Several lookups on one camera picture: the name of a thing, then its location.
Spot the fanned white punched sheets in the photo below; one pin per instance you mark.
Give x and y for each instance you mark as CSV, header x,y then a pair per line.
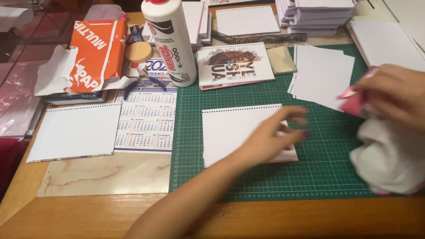
x,y
322,74

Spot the marble pattern sheet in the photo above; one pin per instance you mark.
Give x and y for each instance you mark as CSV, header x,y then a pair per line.
x,y
106,176

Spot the round tan sponge applicator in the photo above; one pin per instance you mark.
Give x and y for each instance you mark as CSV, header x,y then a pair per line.
x,y
138,52

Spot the white punched paper block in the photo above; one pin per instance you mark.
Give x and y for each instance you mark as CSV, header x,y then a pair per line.
x,y
247,20

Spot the green cutting mat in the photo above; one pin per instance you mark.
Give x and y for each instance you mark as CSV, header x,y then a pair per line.
x,y
318,159

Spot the large white punched paper stack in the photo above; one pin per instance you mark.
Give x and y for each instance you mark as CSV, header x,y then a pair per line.
x,y
388,43

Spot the printed wall calendar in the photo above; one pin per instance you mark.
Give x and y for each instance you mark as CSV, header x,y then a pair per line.
x,y
147,116

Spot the person's left hand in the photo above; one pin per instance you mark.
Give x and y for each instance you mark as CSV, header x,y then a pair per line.
x,y
269,141

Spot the beige sponge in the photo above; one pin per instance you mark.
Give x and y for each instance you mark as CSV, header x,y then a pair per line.
x,y
281,59

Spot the pink plastic sheets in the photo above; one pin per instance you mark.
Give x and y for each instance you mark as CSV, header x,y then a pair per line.
x,y
16,99

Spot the person's left fingers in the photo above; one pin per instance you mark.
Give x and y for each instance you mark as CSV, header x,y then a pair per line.
x,y
295,124

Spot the person's right hand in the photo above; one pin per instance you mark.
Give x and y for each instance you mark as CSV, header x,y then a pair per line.
x,y
395,89

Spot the stack of white paper blocks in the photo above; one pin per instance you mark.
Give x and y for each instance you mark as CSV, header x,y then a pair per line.
x,y
315,15

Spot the orange paper ream wrapper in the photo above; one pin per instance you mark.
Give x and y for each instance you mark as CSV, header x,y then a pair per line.
x,y
93,56

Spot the white glue bottle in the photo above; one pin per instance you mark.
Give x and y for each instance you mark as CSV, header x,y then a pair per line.
x,y
169,39

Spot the printed notebook cover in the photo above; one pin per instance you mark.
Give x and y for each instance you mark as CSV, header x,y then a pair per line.
x,y
234,64

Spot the white and pink cloth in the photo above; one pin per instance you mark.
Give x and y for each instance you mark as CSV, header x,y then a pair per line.
x,y
388,156

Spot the pink plastic container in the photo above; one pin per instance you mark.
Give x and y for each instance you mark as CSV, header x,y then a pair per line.
x,y
104,12

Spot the black spiral binding coil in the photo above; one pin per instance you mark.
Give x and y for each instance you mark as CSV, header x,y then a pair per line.
x,y
259,37

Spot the white punched cover board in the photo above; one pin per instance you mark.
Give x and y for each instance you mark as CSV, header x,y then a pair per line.
x,y
232,132

